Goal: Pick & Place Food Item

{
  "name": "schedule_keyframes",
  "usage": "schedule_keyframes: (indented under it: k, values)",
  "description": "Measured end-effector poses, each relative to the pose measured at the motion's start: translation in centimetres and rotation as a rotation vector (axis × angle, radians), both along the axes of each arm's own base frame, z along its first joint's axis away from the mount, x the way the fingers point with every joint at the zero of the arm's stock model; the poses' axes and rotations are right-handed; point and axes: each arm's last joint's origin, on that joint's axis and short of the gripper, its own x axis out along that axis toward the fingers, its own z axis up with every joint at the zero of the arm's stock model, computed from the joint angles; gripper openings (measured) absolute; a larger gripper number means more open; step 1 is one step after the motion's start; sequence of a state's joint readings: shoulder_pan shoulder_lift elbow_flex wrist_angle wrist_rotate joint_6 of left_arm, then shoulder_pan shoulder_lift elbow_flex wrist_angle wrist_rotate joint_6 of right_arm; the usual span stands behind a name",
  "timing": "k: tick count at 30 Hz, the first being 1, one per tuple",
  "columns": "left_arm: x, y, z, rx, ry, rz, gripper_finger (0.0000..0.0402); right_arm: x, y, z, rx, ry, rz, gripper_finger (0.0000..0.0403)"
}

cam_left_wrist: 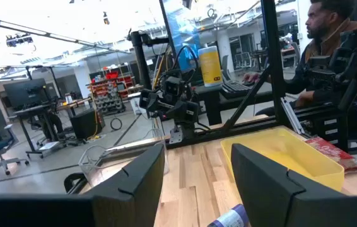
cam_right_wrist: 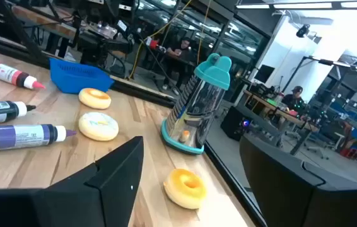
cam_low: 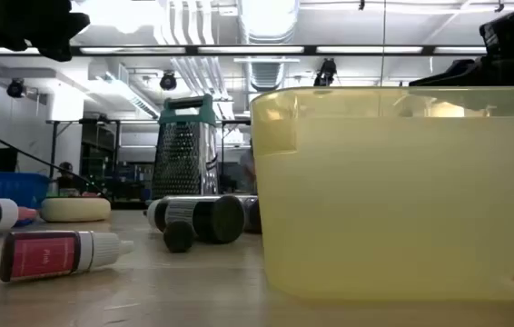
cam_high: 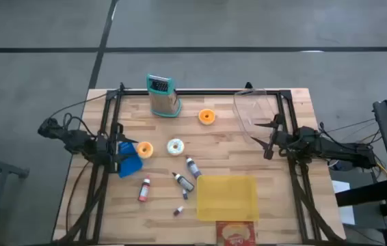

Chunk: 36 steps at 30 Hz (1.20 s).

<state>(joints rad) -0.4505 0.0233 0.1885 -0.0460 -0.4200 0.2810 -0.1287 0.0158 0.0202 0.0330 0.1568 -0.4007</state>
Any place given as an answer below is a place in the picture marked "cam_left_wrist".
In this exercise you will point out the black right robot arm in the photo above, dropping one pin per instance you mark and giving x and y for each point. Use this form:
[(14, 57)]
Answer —
[(188, 130)]

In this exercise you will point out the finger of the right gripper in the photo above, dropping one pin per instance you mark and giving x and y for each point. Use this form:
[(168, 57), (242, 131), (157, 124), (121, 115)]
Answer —
[(149, 100), (187, 112)]

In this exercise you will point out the black monitor pole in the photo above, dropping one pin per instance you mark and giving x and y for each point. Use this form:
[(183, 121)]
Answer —
[(140, 63)]

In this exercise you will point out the black idle robot arm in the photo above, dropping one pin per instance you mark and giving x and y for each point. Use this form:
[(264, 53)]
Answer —
[(355, 63)]

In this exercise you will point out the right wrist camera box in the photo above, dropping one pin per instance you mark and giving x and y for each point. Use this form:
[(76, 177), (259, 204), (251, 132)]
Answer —
[(173, 85)]

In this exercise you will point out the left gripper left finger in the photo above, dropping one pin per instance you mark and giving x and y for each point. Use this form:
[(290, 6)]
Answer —
[(128, 201)]

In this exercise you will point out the red snack packet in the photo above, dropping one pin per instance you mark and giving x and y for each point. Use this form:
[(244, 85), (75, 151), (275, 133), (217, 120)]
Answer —
[(333, 153)]

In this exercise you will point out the blue translucent panel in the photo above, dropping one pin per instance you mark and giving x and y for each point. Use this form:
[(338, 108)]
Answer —
[(181, 31)]

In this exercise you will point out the yellow wipes canister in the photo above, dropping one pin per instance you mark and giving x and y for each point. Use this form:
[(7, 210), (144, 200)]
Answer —
[(210, 66)]

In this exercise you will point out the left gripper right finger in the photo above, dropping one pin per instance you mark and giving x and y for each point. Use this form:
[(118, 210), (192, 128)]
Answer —
[(270, 201)]

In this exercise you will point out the silver aluminium bar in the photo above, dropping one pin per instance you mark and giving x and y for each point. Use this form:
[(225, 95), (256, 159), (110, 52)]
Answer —
[(292, 115)]

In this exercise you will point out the violet food colour bottle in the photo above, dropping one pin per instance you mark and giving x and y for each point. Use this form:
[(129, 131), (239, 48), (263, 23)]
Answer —
[(229, 219)]

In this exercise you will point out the computer keyboard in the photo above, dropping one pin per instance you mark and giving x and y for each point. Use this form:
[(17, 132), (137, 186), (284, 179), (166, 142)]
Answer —
[(235, 86)]

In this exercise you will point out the person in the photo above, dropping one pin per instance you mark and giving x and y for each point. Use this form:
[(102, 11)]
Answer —
[(323, 19)]

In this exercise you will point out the black aluminium table frame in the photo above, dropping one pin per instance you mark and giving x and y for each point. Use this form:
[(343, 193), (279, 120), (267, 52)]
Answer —
[(273, 63)]

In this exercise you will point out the shelf rack with red bins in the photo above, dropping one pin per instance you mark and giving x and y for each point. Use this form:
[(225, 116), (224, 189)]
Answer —
[(107, 94)]

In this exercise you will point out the yellow plastic bin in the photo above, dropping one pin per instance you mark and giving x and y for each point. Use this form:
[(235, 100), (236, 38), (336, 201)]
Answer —
[(292, 148)]

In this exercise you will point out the black standing desk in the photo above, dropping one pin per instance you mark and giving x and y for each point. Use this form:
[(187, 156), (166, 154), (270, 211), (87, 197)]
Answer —
[(36, 110)]

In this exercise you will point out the silver arm base bracket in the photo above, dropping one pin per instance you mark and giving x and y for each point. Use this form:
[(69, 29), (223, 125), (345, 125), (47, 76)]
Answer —
[(176, 136)]

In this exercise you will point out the clear plastic container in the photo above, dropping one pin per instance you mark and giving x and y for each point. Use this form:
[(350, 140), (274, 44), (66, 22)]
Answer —
[(103, 157)]

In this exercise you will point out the black computer monitor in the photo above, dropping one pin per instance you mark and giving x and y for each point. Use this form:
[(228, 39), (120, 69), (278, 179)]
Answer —
[(25, 93)]

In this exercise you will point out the black drawer unit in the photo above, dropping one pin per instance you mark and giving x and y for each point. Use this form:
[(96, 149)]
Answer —
[(323, 126)]

